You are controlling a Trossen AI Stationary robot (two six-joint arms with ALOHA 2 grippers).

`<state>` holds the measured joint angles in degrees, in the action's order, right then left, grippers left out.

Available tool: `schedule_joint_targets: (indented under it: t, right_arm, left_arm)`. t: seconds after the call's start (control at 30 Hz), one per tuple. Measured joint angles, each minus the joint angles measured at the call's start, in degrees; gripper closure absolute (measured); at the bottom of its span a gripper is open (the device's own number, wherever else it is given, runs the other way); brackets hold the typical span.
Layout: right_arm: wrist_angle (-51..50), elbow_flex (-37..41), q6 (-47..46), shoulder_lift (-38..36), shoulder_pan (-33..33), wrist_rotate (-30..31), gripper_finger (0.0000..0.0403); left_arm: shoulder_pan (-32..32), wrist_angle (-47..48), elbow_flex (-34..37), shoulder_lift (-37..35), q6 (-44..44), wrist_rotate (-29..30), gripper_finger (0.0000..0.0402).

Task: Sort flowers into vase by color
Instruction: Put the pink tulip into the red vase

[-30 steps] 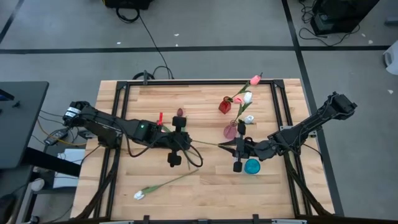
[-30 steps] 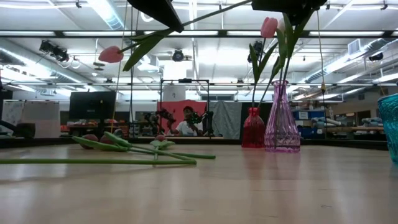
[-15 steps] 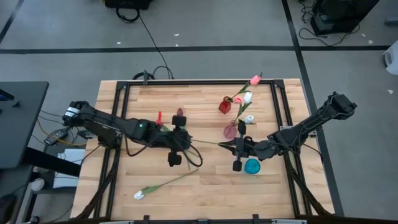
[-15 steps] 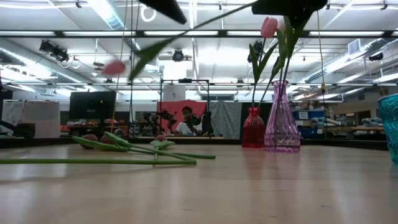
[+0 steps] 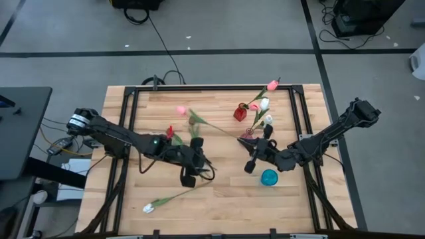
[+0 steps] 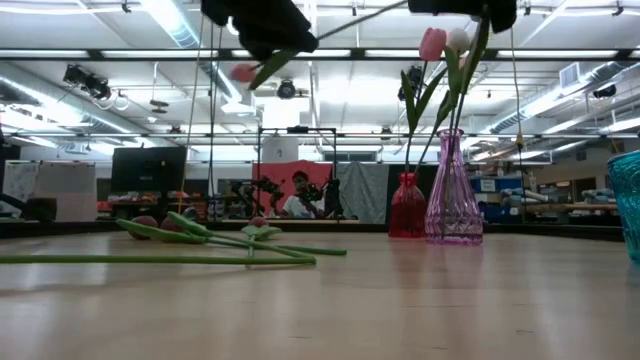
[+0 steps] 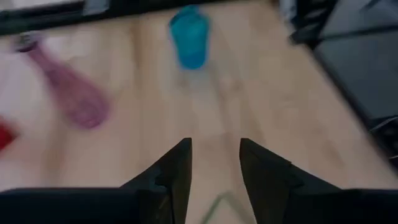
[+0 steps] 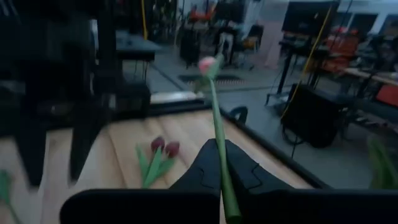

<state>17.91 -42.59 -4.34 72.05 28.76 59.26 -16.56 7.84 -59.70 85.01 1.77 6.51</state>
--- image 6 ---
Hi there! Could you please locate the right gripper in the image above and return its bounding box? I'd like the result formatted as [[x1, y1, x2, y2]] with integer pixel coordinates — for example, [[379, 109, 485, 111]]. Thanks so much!
[[408, 0, 519, 34]]

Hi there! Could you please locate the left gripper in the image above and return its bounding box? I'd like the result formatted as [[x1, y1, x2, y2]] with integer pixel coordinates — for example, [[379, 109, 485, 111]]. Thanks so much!
[[200, 0, 320, 62]]

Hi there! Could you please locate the white artificial tulip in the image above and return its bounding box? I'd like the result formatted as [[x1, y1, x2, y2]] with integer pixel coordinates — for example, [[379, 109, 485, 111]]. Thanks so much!
[[442, 28, 472, 132], [434, 14, 492, 151]]

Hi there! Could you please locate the pink artificial tulip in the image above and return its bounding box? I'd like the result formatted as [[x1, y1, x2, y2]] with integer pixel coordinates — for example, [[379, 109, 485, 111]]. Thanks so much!
[[398, 27, 450, 176], [241, 215, 284, 259], [229, 0, 410, 92]]

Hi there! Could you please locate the red glass vase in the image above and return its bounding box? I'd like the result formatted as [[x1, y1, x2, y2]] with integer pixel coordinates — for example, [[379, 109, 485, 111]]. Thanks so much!
[[388, 172, 427, 238]]

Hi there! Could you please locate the purple glass vase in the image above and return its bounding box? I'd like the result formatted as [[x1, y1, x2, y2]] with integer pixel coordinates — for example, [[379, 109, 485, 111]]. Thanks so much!
[[424, 128, 484, 246]]

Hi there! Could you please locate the teal glass vase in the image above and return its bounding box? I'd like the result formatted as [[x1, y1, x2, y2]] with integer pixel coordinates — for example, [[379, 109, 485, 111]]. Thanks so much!
[[607, 150, 640, 266]]

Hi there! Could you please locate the black overhead light bar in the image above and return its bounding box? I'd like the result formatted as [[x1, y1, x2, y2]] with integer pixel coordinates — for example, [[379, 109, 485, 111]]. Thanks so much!
[[0, 47, 640, 63]]

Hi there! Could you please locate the red cloth backdrop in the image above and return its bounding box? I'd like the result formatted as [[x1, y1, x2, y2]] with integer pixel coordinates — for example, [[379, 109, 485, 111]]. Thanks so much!
[[252, 160, 333, 219]]

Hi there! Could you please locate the white air vent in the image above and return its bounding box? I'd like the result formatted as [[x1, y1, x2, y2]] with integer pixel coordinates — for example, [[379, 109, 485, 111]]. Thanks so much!
[[558, 61, 582, 90]]

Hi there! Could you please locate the person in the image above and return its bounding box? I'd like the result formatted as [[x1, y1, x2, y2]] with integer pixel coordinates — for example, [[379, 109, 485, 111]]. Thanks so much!
[[272, 169, 324, 220]]

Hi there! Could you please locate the grey cloth backdrop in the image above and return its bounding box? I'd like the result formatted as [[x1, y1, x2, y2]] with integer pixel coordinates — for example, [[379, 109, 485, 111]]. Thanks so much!
[[334, 162, 390, 225]]

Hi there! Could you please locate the black monitor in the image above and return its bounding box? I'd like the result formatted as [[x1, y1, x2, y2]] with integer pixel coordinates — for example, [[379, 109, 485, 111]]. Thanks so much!
[[110, 146, 188, 194]]

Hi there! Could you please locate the table with colourful items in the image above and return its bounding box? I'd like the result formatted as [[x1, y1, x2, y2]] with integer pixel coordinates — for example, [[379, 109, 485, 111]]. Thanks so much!
[[97, 192, 201, 221]]

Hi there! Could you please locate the wooden workbench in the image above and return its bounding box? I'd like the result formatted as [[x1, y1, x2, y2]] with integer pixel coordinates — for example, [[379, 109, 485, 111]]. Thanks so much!
[[499, 187, 621, 226]]

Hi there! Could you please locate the white partition board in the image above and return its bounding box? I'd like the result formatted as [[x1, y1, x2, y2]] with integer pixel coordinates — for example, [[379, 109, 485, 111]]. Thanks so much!
[[2, 160, 98, 223]]

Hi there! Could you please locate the black background rig frame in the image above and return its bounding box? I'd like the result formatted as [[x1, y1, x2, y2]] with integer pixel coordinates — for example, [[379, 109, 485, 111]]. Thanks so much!
[[256, 126, 339, 221]]

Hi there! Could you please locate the black hanging cable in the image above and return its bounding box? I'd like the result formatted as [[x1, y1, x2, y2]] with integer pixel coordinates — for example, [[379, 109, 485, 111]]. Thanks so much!
[[207, 22, 224, 220]]

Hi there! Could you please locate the tan hanging cable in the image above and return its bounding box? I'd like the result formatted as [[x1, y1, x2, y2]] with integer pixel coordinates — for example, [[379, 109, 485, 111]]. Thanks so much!
[[509, 29, 525, 169]]

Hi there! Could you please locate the black aluminium table frame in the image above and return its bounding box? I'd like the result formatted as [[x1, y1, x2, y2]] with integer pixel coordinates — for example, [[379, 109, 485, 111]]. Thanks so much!
[[0, 219, 625, 243]]

